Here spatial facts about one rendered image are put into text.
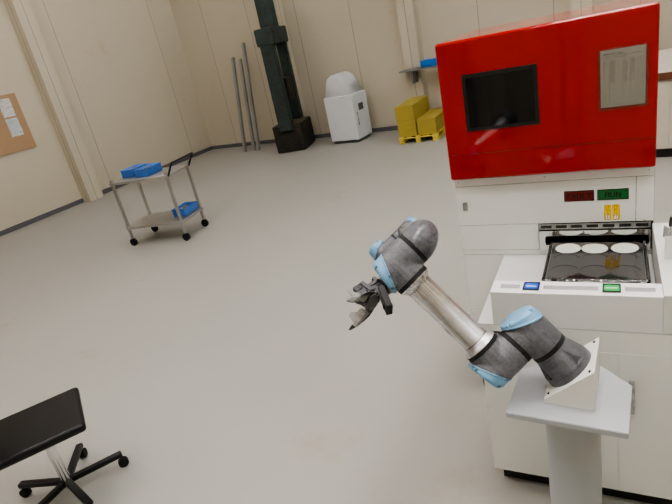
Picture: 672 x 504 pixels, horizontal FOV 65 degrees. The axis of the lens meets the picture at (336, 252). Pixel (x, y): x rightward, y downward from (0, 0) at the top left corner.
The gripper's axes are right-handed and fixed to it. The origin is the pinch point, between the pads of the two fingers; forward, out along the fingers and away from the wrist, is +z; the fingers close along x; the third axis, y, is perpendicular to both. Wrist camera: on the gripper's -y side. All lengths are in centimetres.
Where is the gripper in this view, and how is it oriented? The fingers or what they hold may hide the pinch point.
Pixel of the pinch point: (349, 317)
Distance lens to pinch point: 186.0
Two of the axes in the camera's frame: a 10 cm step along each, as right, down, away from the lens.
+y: -6.7, -4.4, 6.0
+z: -7.4, 4.7, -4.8
